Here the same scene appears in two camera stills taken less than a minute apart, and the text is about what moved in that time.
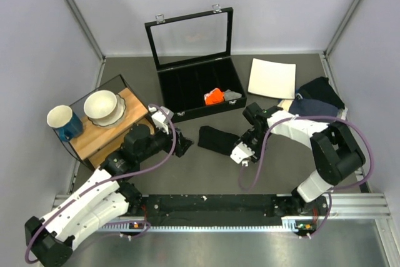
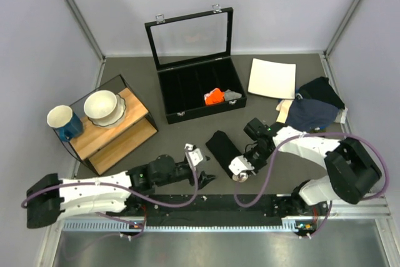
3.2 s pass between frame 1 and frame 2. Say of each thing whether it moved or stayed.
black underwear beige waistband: moved
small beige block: stayed
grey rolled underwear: stayed
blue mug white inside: stayed
